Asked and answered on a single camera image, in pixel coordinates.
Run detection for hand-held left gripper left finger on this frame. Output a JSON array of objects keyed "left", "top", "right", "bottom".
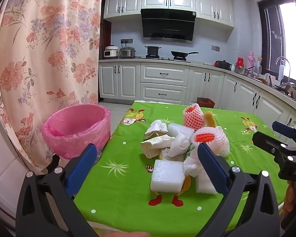
[{"left": 16, "top": 143, "right": 99, "bottom": 237}]

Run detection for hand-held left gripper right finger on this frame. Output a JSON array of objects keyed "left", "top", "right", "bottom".
[{"left": 197, "top": 143, "right": 280, "bottom": 237}]

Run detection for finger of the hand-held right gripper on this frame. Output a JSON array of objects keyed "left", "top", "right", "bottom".
[
  {"left": 272, "top": 121, "right": 296, "bottom": 147},
  {"left": 252, "top": 131, "right": 293, "bottom": 164}
]

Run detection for white plastic bag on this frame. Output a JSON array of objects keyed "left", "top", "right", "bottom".
[
  {"left": 168, "top": 131, "right": 194, "bottom": 157},
  {"left": 183, "top": 150, "right": 205, "bottom": 177}
]

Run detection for pink trash bin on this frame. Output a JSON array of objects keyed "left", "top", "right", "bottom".
[{"left": 41, "top": 104, "right": 112, "bottom": 160}]

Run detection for yellow sponge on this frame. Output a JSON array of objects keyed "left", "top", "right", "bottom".
[{"left": 203, "top": 112, "right": 217, "bottom": 129}]

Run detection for pink fruit foam net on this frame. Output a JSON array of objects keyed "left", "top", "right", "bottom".
[{"left": 183, "top": 104, "right": 204, "bottom": 131}]

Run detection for person's right hand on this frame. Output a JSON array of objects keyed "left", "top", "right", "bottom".
[{"left": 282, "top": 181, "right": 296, "bottom": 215}]

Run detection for person's left hand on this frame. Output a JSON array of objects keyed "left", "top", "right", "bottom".
[{"left": 106, "top": 231, "right": 151, "bottom": 237}]

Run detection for white fruit foam net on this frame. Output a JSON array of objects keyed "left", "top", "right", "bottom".
[{"left": 191, "top": 126, "right": 230, "bottom": 157}]

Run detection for green printed tablecloth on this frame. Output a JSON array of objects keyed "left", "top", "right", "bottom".
[{"left": 73, "top": 101, "right": 290, "bottom": 237}]

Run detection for tan crumpled paper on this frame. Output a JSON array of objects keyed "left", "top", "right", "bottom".
[{"left": 159, "top": 148, "right": 185, "bottom": 163}]

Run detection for large white foam block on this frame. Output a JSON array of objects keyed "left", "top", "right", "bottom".
[{"left": 150, "top": 159, "right": 186, "bottom": 193}]

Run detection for red floor bin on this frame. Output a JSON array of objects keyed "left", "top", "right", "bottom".
[{"left": 197, "top": 97, "right": 215, "bottom": 108}]

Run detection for chrome faucet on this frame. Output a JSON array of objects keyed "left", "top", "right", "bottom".
[{"left": 275, "top": 57, "right": 291, "bottom": 84}]

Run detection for steel bowl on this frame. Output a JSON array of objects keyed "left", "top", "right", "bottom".
[{"left": 234, "top": 66, "right": 251, "bottom": 76}]

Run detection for pink thermos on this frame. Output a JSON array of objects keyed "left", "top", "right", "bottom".
[{"left": 247, "top": 51, "right": 256, "bottom": 71}]

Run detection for red and black pot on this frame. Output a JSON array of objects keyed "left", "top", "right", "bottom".
[{"left": 214, "top": 60, "right": 232, "bottom": 70}]

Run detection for dark framed window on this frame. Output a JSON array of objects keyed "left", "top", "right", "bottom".
[{"left": 258, "top": 0, "right": 296, "bottom": 83}]

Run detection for white base cabinets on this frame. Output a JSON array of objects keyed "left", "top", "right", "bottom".
[{"left": 99, "top": 62, "right": 296, "bottom": 139}]

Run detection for floral curtain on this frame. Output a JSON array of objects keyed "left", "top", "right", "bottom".
[{"left": 0, "top": 0, "right": 105, "bottom": 176}]

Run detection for black wok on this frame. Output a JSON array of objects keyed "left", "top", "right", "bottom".
[{"left": 171, "top": 51, "right": 199, "bottom": 60}]

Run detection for white rice cooker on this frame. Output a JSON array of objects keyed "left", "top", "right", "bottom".
[{"left": 104, "top": 45, "right": 118, "bottom": 59}]

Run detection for black gas stove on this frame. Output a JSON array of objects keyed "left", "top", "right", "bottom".
[{"left": 141, "top": 55, "right": 191, "bottom": 63}]

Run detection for steel pressure cooker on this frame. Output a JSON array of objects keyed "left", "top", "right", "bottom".
[{"left": 119, "top": 46, "right": 136, "bottom": 59}]

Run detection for black cooking pot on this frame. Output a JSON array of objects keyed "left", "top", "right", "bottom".
[{"left": 144, "top": 46, "right": 162, "bottom": 56}]

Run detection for black range hood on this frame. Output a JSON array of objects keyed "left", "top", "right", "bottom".
[{"left": 141, "top": 8, "right": 196, "bottom": 44}]

